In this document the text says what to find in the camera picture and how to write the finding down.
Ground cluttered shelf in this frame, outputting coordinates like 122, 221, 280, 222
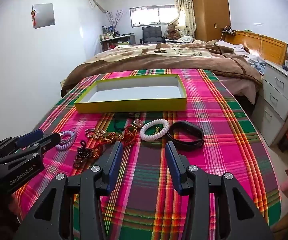
99, 31, 136, 53

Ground white coil hair tie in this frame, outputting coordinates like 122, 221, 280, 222
140, 119, 170, 142

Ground white bedding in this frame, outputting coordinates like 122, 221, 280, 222
215, 40, 249, 55

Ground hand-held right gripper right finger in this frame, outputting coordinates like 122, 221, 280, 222
164, 141, 276, 240

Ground black cord pendant necklace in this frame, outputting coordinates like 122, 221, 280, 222
114, 114, 144, 132

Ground yellow cardboard box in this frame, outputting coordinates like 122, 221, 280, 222
74, 74, 187, 113

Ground window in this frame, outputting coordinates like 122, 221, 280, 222
130, 4, 178, 27

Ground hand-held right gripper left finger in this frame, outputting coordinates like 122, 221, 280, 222
14, 141, 124, 240

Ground red knotted cord bracelet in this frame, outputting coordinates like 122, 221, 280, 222
120, 125, 137, 146

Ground dark bead bracelet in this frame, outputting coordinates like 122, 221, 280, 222
73, 140, 102, 168

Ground grey chair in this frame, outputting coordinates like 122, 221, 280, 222
139, 26, 165, 45

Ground spotted curtain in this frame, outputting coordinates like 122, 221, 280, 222
174, 0, 196, 40

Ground grey drawer cabinet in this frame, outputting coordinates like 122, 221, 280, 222
253, 60, 288, 147

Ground gold chain hair clip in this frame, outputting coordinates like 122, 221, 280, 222
85, 128, 109, 140

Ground wooden wardrobe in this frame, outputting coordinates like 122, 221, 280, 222
190, 0, 231, 42

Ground square wall mirror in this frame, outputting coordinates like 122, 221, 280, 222
32, 3, 56, 29

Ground air conditioner pipe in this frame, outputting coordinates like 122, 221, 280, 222
85, 0, 108, 13

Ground brown teddy bear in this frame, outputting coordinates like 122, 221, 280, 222
164, 24, 182, 40

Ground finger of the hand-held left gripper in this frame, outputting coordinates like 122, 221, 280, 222
0, 129, 44, 157
0, 132, 61, 165

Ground vase with branches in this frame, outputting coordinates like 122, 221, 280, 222
106, 9, 124, 32

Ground brown printed blanket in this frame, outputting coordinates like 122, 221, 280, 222
61, 40, 263, 105

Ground wooden headboard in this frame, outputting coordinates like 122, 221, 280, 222
224, 30, 288, 65

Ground blue clothes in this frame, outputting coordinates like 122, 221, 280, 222
249, 56, 267, 75

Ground pink green plaid blanket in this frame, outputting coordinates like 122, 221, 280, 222
15, 69, 282, 240

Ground red gold beaded bracelet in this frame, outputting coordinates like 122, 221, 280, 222
101, 131, 124, 146

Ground grey elastic hair tie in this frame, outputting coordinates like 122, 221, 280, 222
60, 128, 77, 140

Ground black wristband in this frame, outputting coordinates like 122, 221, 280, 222
165, 121, 205, 152

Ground purple coil hair tie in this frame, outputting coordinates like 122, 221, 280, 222
56, 135, 75, 151

